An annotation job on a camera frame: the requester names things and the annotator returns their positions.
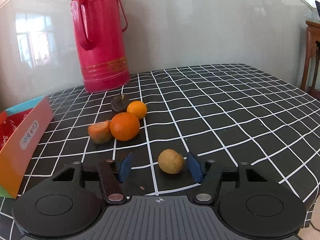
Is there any brown yellow kiwi fruit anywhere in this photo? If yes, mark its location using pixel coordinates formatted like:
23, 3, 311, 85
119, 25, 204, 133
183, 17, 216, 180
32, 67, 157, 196
158, 149, 184, 174

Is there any medium orange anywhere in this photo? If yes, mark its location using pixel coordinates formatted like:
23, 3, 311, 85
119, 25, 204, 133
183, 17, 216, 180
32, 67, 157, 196
110, 112, 140, 141

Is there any cut orange persimmon piece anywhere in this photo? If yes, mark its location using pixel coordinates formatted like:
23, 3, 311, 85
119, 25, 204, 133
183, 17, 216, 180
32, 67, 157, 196
87, 120, 112, 145

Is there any small orange tangerine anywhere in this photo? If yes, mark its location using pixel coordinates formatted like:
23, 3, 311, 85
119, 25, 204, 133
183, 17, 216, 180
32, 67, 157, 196
126, 101, 148, 120

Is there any dark mangosteen near thermos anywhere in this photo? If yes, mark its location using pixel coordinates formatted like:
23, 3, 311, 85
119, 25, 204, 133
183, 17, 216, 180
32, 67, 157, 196
111, 94, 130, 114

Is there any colourful cardboard box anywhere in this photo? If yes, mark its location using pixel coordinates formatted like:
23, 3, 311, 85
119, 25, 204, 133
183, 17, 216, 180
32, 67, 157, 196
1, 96, 53, 199

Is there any carved wooden plant stand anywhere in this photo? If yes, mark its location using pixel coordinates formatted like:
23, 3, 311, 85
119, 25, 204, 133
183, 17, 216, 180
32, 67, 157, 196
300, 21, 320, 101

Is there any red thermos flask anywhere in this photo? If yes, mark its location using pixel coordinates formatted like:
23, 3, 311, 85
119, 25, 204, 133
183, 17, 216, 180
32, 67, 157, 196
71, 0, 130, 93

